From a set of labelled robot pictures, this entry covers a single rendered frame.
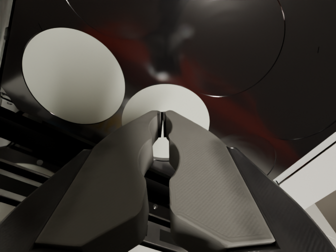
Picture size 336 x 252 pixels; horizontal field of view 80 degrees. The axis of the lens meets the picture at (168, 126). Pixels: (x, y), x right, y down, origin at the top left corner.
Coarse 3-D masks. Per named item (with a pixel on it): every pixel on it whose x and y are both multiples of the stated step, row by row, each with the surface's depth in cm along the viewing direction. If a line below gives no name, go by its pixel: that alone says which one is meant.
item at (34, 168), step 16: (0, 112) 26; (32, 128) 27; (48, 128) 27; (0, 144) 22; (16, 144) 23; (80, 144) 28; (0, 160) 21; (16, 160) 21; (32, 160) 22; (48, 160) 23; (32, 176) 22; (48, 176) 22; (144, 176) 32; (160, 176) 32; (160, 208) 27; (160, 224) 27
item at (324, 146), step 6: (330, 138) 24; (324, 144) 25; (330, 144) 24; (312, 150) 25; (318, 150) 25; (324, 150) 25; (306, 156) 26; (312, 156) 26; (300, 162) 26; (306, 162) 26; (288, 168) 27; (294, 168) 27; (300, 168) 27; (282, 174) 28; (288, 174) 27; (276, 180) 28; (282, 180) 28
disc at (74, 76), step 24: (48, 48) 19; (72, 48) 19; (96, 48) 19; (24, 72) 20; (48, 72) 20; (72, 72) 20; (96, 72) 20; (120, 72) 20; (48, 96) 21; (72, 96) 21; (96, 96) 21; (120, 96) 21; (72, 120) 23; (96, 120) 23
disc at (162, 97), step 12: (156, 84) 21; (168, 84) 20; (132, 96) 21; (144, 96) 21; (156, 96) 21; (168, 96) 21; (180, 96) 21; (192, 96) 21; (132, 108) 22; (144, 108) 22; (156, 108) 22; (168, 108) 22; (180, 108) 22; (192, 108) 22; (204, 108) 22; (192, 120) 23; (204, 120) 23; (156, 144) 25; (168, 144) 25; (156, 156) 26; (168, 156) 26
